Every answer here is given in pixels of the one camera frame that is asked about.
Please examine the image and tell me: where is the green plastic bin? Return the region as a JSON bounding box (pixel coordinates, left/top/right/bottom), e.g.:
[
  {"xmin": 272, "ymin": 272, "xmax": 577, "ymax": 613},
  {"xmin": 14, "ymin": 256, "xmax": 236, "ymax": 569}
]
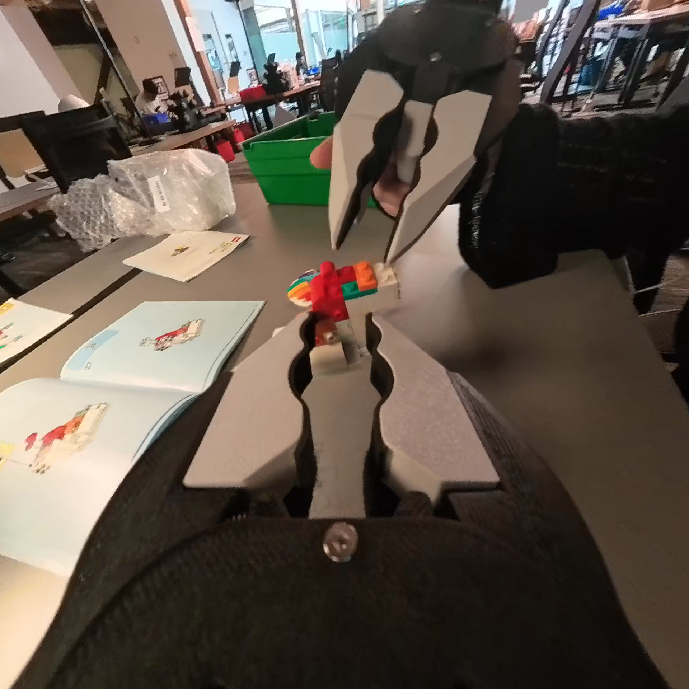
[{"xmin": 242, "ymin": 110, "xmax": 379, "ymax": 209}]

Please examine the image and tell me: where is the black office chair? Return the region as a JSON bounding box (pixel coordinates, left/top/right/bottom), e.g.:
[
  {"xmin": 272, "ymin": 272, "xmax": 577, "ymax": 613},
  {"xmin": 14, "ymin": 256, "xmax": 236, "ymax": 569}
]
[{"xmin": 20, "ymin": 104, "xmax": 133, "ymax": 193}]

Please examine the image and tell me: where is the brown wooden table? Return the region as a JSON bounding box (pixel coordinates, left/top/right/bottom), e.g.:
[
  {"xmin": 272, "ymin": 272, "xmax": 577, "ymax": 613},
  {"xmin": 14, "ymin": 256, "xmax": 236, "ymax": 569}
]
[{"xmin": 131, "ymin": 119, "xmax": 238, "ymax": 158}]

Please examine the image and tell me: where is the black spiky figure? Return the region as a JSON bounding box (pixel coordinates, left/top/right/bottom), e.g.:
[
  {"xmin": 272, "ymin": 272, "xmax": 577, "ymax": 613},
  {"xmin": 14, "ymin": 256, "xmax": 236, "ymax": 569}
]
[{"xmin": 262, "ymin": 61, "xmax": 290, "ymax": 96}]

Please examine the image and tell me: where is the open light blue instruction booklet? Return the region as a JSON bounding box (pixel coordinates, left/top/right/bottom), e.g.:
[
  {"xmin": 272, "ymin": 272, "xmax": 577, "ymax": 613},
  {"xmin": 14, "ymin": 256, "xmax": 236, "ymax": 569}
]
[{"xmin": 0, "ymin": 300, "xmax": 268, "ymax": 578}]

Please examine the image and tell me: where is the closed white instruction booklet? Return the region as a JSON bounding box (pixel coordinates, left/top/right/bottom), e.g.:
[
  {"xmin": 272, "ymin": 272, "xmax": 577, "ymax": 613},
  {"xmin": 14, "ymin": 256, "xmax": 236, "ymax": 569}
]
[{"xmin": 122, "ymin": 230, "xmax": 252, "ymax": 284}]

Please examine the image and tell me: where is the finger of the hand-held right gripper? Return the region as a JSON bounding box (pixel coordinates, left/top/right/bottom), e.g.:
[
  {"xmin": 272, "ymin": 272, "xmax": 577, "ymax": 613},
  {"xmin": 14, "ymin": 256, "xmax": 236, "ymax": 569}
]
[
  {"xmin": 384, "ymin": 89, "xmax": 494, "ymax": 266},
  {"xmin": 327, "ymin": 69, "xmax": 406, "ymax": 252}
]

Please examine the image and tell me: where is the person's right hand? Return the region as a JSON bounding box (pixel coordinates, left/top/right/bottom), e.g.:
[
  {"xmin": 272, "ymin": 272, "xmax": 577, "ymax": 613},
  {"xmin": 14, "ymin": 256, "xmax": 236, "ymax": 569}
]
[{"xmin": 309, "ymin": 136, "xmax": 411, "ymax": 217}]

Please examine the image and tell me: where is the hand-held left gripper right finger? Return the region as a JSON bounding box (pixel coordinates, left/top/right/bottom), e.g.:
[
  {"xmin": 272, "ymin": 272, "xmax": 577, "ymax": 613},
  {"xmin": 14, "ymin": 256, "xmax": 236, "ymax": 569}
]
[{"xmin": 365, "ymin": 314, "xmax": 500, "ymax": 492}]

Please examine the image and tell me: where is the illustrated paper sheet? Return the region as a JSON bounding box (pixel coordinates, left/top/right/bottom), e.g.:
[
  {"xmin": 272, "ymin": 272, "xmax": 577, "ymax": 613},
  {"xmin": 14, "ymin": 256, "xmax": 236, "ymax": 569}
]
[{"xmin": 0, "ymin": 297, "xmax": 74, "ymax": 368}]

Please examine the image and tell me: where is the clear bubble wrap bag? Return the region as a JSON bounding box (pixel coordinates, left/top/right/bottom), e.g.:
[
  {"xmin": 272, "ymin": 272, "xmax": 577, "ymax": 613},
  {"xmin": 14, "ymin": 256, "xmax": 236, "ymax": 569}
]
[{"xmin": 50, "ymin": 149, "xmax": 238, "ymax": 252}]

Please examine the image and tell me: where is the black machine on table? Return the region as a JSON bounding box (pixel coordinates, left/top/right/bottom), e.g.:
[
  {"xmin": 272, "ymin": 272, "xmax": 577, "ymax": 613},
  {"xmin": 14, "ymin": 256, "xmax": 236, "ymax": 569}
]
[{"xmin": 169, "ymin": 90, "xmax": 210, "ymax": 133}]

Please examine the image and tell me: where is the multicoloured lego model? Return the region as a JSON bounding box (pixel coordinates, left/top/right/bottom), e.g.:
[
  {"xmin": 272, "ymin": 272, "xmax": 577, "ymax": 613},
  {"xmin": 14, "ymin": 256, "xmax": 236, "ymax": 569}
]
[{"xmin": 308, "ymin": 261, "xmax": 403, "ymax": 376}]

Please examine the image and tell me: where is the wooden desk with metal legs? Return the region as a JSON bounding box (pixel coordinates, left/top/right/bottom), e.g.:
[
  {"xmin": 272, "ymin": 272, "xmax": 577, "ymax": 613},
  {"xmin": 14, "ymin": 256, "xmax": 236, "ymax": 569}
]
[{"xmin": 588, "ymin": 10, "xmax": 689, "ymax": 111}]

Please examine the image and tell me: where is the round rainbow lego disc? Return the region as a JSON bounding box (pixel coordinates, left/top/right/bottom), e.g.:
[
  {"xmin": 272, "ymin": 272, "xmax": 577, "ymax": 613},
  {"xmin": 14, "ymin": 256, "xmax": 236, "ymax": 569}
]
[{"xmin": 285, "ymin": 268, "xmax": 316, "ymax": 309}]

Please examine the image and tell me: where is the person's right forearm black sleeve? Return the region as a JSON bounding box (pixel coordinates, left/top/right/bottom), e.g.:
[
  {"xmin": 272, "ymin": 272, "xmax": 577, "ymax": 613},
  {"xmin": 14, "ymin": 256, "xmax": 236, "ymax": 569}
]
[{"xmin": 456, "ymin": 101, "xmax": 689, "ymax": 290}]

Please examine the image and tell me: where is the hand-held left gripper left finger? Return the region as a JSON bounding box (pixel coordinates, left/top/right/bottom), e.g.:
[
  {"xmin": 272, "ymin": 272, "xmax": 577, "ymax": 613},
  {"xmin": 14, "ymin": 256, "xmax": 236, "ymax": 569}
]
[{"xmin": 183, "ymin": 311, "xmax": 317, "ymax": 493}]

